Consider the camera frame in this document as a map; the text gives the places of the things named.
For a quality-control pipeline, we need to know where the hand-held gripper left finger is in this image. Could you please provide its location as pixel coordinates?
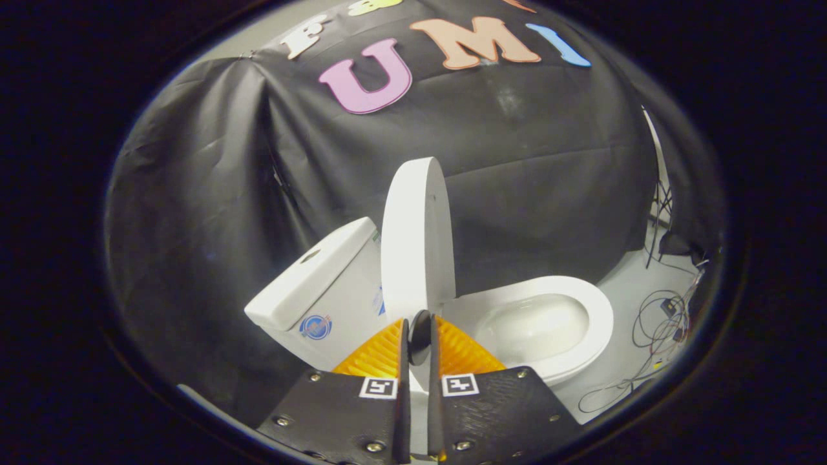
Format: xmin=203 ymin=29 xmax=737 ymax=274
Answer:
xmin=257 ymin=318 xmax=413 ymax=465

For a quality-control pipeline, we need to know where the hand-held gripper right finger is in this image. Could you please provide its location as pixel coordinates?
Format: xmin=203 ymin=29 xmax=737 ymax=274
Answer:
xmin=426 ymin=315 xmax=582 ymax=462

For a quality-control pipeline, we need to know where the white toilet lid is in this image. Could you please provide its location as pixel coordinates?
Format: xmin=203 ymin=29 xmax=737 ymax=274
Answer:
xmin=381 ymin=157 xmax=457 ymax=395

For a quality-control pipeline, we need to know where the white ceramic toilet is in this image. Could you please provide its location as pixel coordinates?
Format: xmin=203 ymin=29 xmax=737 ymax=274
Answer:
xmin=244 ymin=217 xmax=614 ymax=389

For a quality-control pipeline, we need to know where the white toilet seat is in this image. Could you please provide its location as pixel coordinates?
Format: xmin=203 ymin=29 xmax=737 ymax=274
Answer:
xmin=445 ymin=276 xmax=614 ymax=383

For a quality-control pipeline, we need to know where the white toilet tank cover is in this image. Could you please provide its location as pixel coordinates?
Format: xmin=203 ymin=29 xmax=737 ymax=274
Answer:
xmin=244 ymin=217 xmax=380 ymax=332

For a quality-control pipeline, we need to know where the black tripod stand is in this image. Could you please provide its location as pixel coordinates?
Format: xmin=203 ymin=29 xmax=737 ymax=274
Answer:
xmin=642 ymin=107 xmax=693 ymax=269

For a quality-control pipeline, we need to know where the black backdrop cloth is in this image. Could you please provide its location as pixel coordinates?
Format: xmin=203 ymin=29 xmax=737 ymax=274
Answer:
xmin=103 ymin=0 xmax=726 ymax=428

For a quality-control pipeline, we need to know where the tangle of floor cables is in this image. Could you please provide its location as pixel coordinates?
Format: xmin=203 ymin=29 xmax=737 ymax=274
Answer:
xmin=577 ymin=258 xmax=709 ymax=414

